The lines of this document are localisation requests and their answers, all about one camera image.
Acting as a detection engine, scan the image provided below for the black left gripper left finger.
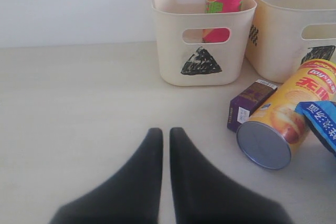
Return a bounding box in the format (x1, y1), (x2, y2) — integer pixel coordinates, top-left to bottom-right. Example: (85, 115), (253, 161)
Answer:
(50, 128), (163, 223)

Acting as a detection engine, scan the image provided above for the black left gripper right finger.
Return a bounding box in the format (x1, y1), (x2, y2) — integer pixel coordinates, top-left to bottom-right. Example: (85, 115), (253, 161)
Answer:
(170, 127), (282, 223)

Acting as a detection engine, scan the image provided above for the blue noodle snack bag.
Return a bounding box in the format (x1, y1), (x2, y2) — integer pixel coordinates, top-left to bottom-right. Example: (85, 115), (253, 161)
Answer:
(295, 101), (335, 156)

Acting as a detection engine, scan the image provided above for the dark purple small box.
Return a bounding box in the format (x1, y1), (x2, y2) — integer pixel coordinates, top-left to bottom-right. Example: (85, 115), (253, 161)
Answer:
(227, 79), (278, 132)

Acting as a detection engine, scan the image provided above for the cream bin with triangle mark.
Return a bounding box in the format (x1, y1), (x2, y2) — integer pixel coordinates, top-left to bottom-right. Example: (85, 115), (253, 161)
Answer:
(152, 0), (257, 86)

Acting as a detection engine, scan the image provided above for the cream bin with square mark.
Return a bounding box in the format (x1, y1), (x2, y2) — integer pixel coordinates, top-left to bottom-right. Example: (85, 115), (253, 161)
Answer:
(245, 0), (335, 83)

